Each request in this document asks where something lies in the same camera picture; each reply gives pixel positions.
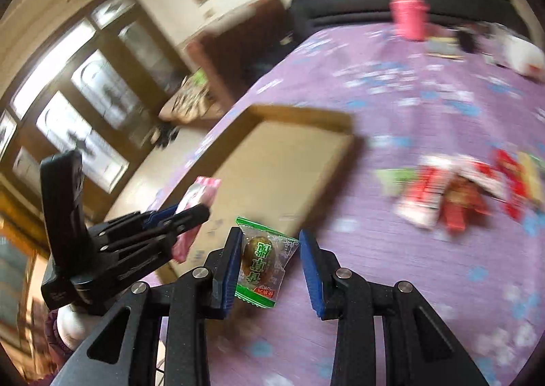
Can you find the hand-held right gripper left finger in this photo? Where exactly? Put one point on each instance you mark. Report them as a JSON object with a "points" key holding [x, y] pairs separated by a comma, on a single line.
{"points": [[230, 271]]}

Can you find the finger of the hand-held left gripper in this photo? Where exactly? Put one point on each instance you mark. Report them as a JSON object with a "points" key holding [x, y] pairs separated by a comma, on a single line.
{"points": [[162, 214], [191, 216]]}

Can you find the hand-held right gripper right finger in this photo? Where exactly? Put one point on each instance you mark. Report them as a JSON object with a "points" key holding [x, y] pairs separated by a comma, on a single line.
{"points": [[313, 279]]}

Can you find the pink snack packet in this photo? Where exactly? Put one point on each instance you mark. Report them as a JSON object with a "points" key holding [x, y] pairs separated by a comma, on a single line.
{"points": [[201, 192]]}

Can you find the green clear candy packet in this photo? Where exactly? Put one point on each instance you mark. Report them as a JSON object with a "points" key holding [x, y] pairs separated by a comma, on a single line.
{"points": [[264, 260]]}

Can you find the cardboard box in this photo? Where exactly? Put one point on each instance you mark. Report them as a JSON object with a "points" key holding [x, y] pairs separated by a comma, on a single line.
{"points": [[276, 169]]}

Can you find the pale green snack packet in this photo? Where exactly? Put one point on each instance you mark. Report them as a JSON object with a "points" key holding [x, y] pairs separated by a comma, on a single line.
{"points": [[396, 179]]}

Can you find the red white snack packet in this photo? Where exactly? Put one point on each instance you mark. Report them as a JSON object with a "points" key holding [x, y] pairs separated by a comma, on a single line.
{"points": [[479, 175], [421, 198]]}

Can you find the dark red foil candy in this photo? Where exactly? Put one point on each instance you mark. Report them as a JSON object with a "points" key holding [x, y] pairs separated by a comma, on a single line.
{"points": [[462, 201]]}

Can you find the yellow snack packet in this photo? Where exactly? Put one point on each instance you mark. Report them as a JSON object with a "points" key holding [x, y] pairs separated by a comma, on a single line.
{"points": [[533, 175]]}

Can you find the person's left forearm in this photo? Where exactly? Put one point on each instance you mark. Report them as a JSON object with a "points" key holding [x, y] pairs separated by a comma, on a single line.
{"points": [[68, 326]]}

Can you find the pair of dark shoes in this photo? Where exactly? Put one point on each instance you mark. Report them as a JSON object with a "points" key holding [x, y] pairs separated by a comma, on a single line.
{"points": [[164, 135]]}

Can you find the patterned blanket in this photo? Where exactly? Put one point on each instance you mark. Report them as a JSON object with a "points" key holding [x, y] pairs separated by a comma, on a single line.
{"points": [[189, 99]]}

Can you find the wooden glass panel door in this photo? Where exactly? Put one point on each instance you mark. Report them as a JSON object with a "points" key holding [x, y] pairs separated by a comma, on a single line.
{"points": [[85, 84]]}

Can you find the green cloth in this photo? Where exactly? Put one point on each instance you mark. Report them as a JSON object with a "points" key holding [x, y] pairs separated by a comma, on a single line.
{"points": [[199, 79]]}

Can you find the brown sofa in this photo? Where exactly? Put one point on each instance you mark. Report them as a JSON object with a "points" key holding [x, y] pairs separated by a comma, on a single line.
{"points": [[238, 41]]}

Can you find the black leather sofa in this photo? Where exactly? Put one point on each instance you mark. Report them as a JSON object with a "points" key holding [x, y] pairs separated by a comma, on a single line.
{"points": [[349, 7]]}

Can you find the small book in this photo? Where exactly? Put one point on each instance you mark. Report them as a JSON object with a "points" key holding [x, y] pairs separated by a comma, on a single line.
{"points": [[443, 47]]}

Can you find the black clip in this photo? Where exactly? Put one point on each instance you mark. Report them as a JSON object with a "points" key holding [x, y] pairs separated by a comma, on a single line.
{"points": [[468, 39]]}

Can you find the pink bottle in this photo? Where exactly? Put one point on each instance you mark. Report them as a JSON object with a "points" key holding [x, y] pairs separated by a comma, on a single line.
{"points": [[406, 7]]}

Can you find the white cup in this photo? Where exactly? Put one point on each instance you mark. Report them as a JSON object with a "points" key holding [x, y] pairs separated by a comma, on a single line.
{"points": [[523, 56]]}

